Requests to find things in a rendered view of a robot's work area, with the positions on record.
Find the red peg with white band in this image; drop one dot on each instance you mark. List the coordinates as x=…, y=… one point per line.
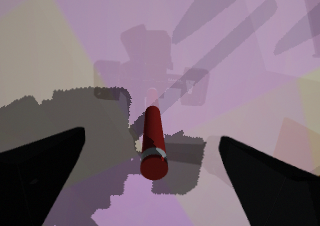
x=153, y=164

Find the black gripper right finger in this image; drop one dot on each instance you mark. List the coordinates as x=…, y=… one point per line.
x=271, y=192

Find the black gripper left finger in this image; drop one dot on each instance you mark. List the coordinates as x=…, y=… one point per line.
x=33, y=175

